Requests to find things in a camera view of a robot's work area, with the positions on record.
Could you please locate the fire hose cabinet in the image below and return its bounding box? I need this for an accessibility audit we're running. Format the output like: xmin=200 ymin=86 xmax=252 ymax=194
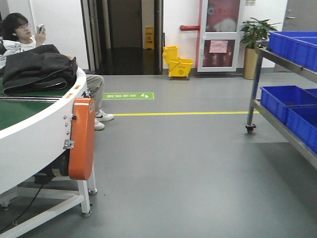
xmin=196 ymin=0 xmax=245 ymax=72

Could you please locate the blue bin cart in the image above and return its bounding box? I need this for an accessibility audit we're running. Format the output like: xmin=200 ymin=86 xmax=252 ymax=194
xmin=268 ymin=31 xmax=317 ymax=72
xmin=261 ymin=85 xmax=317 ymax=124

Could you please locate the white curved conveyor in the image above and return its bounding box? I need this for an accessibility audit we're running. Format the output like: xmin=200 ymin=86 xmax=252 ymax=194
xmin=0 ymin=69 xmax=97 ymax=238

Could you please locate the seated person with phone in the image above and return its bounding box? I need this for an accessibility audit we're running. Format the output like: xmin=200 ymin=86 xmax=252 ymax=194
xmin=0 ymin=12 xmax=114 ymax=130

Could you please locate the orange motor cover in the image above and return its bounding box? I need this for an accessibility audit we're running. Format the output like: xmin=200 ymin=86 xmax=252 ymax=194
xmin=68 ymin=98 xmax=95 ymax=180

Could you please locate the yellow wet floor sign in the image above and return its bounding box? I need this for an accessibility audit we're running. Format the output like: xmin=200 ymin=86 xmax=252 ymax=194
xmin=145 ymin=26 xmax=155 ymax=50

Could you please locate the blue bin cart top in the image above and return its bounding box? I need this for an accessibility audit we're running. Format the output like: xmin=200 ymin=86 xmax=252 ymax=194
xmin=268 ymin=31 xmax=317 ymax=72

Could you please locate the blue bin cart lower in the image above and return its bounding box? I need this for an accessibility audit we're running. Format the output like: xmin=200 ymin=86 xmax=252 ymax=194
xmin=261 ymin=85 xmax=317 ymax=124

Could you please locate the potted green plant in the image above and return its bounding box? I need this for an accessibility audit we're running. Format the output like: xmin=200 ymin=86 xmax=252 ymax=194
xmin=241 ymin=17 xmax=280 ymax=80

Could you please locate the yellow mop bucket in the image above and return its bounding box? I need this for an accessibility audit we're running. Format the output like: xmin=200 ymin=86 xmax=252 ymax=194
xmin=162 ymin=46 xmax=194 ymax=80

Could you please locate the steel cart with wheels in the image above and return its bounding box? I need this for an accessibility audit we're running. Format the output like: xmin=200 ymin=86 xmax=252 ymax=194
xmin=245 ymin=41 xmax=317 ymax=167

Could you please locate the black jacket on conveyor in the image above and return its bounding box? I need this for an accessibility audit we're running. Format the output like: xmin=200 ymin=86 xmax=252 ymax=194
xmin=2 ymin=45 xmax=78 ymax=96

